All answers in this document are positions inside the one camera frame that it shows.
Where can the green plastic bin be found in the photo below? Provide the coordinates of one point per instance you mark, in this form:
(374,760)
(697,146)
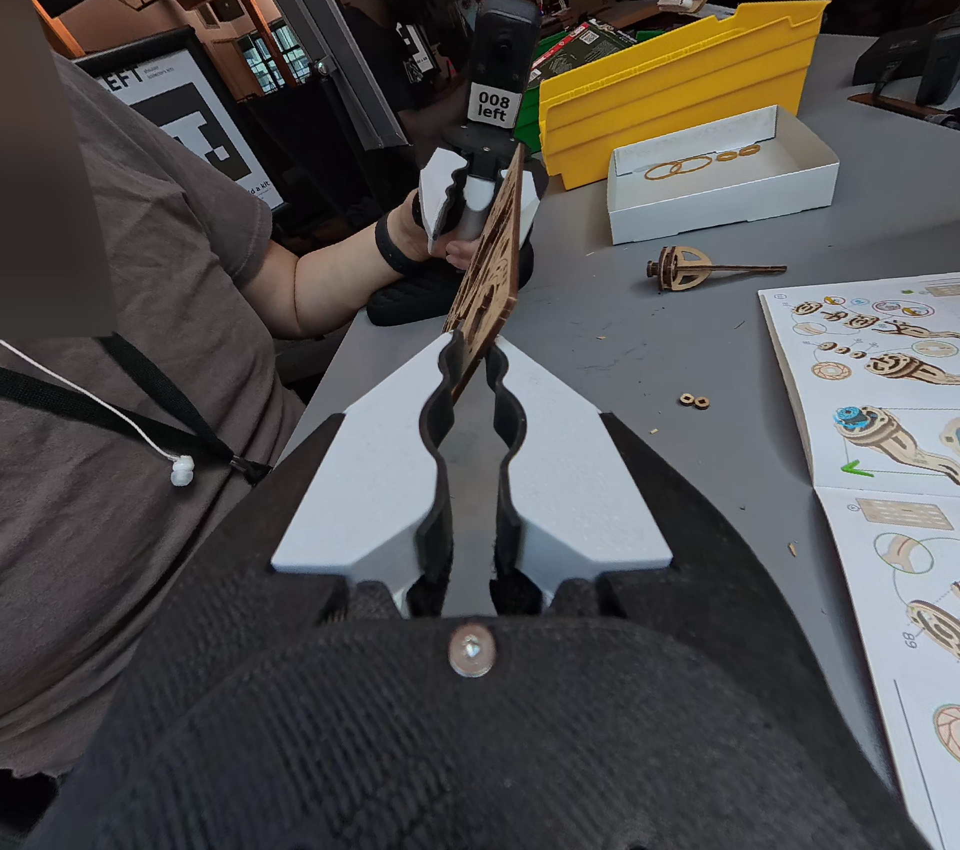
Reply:
(527,122)

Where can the person's left forearm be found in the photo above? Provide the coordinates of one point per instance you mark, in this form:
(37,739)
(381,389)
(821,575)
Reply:
(322,287)

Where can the person's left hand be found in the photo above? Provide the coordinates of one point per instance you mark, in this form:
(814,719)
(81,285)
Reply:
(418,236)

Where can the small wooden link part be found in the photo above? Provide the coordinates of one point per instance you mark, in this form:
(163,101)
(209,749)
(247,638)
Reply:
(695,401)

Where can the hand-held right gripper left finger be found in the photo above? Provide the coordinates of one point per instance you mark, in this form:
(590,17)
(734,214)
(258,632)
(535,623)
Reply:
(360,490)

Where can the white cardboard box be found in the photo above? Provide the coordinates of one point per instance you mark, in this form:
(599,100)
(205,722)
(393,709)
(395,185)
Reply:
(720,212)

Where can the wooden parts sheet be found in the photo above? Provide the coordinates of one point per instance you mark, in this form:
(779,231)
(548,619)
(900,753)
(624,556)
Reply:
(487,265)

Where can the black desk device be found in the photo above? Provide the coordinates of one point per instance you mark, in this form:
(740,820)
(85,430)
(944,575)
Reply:
(937,70)

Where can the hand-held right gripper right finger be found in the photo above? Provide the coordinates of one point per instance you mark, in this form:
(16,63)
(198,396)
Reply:
(577,490)

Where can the black framed marker sign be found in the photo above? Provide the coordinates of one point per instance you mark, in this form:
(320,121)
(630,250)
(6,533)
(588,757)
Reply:
(195,115)

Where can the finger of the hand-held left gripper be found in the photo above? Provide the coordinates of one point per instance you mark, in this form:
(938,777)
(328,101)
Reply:
(433,190)
(529,205)

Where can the grey framed panel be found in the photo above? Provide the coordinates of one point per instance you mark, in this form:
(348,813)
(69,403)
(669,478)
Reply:
(322,17)

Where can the red-edged kit box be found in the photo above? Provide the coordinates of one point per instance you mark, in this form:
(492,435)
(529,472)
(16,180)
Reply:
(577,55)

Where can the wooden shaft assembly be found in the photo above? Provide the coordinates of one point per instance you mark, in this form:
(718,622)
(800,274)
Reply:
(679,269)

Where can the illustrated instruction booklet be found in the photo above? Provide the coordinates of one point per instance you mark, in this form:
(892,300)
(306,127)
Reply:
(855,602)

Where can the black wristband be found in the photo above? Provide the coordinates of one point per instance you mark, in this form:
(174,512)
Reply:
(390,246)

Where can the yellow plastic bin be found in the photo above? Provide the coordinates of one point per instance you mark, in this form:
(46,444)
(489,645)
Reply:
(675,92)

